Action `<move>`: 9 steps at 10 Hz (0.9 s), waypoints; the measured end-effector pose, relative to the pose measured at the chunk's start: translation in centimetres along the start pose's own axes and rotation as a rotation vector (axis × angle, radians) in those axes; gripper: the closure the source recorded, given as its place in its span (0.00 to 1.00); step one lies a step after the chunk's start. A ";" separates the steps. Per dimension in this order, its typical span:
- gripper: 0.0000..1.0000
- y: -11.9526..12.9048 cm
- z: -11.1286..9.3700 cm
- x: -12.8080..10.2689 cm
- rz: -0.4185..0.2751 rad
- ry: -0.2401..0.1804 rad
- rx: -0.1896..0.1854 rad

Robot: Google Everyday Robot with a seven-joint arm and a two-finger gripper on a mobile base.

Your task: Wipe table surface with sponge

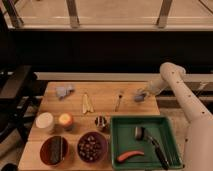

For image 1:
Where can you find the dark chair at left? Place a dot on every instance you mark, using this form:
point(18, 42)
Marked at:
point(15, 97)

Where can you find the black handled scrub brush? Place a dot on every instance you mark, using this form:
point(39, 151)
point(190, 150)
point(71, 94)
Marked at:
point(142, 133)

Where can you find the red bowl with dark bar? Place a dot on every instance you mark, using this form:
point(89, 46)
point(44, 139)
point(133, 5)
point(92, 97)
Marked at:
point(54, 150)

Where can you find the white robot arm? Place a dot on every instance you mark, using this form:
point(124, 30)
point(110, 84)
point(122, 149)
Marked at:
point(198, 149)

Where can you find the red bowl with nuts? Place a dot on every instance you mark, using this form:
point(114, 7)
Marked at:
point(92, 147)

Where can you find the metal spoon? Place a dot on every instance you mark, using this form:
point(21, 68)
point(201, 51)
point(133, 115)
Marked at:
point(118, 102)

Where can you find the grey blue sponge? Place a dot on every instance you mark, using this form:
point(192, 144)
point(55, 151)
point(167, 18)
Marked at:
point(140, 97)

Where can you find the white cylindrical container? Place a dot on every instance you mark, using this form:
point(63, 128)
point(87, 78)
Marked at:
point(45, 122)

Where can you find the small metal cup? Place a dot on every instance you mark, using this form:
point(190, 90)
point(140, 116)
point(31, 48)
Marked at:
point(100, 123)

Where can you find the green plastic tray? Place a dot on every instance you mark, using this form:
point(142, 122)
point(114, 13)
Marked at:
point(122, 135)

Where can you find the grey crumpled cloth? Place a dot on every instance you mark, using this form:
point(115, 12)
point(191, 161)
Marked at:
point(64, 91)

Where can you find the orange apple on stand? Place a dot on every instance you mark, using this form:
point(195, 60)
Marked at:
point(66, 121)

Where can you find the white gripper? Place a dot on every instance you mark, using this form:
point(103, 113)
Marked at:
point(146, 91)

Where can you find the yellow banana peel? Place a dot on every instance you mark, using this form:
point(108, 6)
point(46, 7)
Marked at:
point(87, 104)

